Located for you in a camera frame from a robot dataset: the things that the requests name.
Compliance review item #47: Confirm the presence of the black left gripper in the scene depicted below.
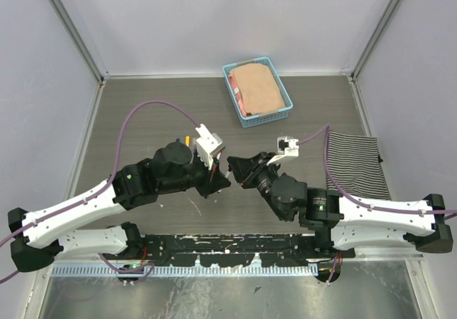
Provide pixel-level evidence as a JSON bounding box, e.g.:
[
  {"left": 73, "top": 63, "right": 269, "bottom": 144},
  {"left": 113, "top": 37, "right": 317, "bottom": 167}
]
[{"left": 159, "top": 148, "right": 231, "bottom": 196}]

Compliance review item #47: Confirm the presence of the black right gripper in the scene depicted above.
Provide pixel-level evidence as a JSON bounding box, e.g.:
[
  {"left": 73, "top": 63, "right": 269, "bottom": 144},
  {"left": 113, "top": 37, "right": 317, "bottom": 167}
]
[{"left": 224, "top": 154, "right": 277, "bottom": 207}]

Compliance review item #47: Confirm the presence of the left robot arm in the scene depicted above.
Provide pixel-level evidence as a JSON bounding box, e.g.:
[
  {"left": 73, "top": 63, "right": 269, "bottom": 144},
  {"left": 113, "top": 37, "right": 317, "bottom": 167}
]
[{"left": 8, "top": 142, "right": 231, "bottom": 273}]

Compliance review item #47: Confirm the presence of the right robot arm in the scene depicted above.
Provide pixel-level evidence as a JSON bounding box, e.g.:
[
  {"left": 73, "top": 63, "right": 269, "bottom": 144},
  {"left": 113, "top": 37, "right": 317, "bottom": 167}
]
[{"left": 227, "top": 152, "right": 453, "bottom": 258}]

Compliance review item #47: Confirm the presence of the light blue perforated basket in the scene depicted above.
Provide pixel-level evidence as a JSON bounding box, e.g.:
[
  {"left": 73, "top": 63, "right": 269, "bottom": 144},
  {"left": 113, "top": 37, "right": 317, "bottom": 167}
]
[{"left": 223, "top": 56, "right": 293, "bottom": 128}]

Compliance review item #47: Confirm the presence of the peach folded towel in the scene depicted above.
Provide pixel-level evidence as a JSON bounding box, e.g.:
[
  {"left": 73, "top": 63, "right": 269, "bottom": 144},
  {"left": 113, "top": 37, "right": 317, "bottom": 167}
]
[{"left": 228, "top": 63, "right": 285, "bottom": 117}]

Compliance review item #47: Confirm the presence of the black white striped cloth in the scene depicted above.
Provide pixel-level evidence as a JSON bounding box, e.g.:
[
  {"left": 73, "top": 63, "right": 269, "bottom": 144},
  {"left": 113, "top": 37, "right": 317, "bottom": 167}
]
[{"left": 327, "top": 131, "right": 391, "bottom": 200}]

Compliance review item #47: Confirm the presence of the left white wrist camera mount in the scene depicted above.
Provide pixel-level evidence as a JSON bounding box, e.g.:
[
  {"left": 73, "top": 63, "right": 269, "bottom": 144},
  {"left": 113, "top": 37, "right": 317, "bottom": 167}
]
[{"left": 195, "top": 124, "right": 224, "bottom": 170}]

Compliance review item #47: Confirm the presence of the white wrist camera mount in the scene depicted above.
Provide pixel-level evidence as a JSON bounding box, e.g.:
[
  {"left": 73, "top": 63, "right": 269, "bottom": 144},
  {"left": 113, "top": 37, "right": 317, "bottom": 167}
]
[
  {"left": 266, "top": 136, "right": 299, "bottom": 166},
  {"left": 195, "top": 124, "right": 224, "bottom": 170}
]

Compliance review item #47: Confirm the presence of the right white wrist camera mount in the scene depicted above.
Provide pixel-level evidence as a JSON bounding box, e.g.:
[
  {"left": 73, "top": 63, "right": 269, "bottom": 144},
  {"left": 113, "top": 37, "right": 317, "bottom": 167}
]
[{"left": 266, "top": 136, "right": 299, "bottom": 166}]

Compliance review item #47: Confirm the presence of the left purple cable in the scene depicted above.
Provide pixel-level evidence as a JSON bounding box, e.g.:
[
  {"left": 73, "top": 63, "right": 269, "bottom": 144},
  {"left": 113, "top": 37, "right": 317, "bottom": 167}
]
[{"left": 0, "top": 99, "right": 201, "bottom": 285}]

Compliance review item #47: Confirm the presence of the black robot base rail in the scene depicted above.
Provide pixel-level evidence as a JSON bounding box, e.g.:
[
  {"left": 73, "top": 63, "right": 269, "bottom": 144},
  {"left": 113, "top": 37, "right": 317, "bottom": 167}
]
[{"left": 101, "top": 232, "right": 354, "bottom": 267}]

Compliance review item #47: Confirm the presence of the light blue slotted cable duct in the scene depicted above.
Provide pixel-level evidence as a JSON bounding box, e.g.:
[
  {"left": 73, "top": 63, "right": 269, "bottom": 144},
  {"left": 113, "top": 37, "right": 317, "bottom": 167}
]
[{"left": 51, "top": 263, "right": 318, "bottom": 278}]

